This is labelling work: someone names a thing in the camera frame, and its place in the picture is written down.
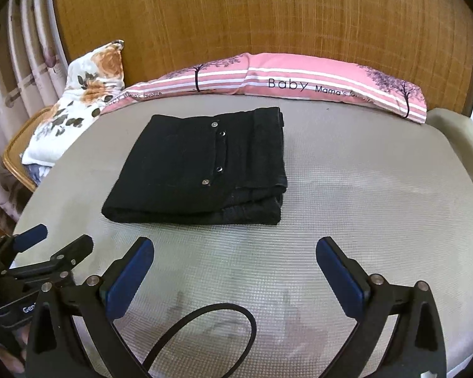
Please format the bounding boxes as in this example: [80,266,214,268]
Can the black cable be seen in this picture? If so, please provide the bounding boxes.
[142,303,258,378]

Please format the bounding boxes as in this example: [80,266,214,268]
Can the wicker chair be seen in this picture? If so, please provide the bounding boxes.
[2,106,56,192]

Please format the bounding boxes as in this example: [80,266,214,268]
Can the black pants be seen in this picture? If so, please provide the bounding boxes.
[101,106,288,226]

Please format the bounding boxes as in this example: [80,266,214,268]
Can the beige blanket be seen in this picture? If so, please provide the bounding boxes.
[426,107,473,213]

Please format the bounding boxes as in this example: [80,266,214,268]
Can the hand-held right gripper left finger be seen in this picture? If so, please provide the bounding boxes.
[26,237,155,378]

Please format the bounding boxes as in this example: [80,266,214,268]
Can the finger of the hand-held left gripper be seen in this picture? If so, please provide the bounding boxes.
[0,224,49,270]
[6,234,94,286]

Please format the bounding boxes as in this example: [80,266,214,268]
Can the floral pillow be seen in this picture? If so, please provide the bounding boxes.
[20,39,127,166]

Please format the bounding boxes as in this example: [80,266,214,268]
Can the pink striped pillow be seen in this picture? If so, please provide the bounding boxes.
[100,52,428,124]

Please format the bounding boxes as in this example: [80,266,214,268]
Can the patterned curtain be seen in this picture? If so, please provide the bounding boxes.
[0,0,69,229]

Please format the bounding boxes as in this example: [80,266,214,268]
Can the blue grey cloth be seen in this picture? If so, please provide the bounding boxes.
[26,163,50,186]

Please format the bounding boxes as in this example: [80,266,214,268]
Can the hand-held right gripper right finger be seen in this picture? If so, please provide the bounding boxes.
[315,237,448,378]

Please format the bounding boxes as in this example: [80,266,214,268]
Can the person's left hand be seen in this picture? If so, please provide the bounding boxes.
[0,323,29,376]

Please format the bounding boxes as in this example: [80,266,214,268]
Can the wooden headboard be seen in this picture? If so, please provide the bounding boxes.
[49,0,473,117]

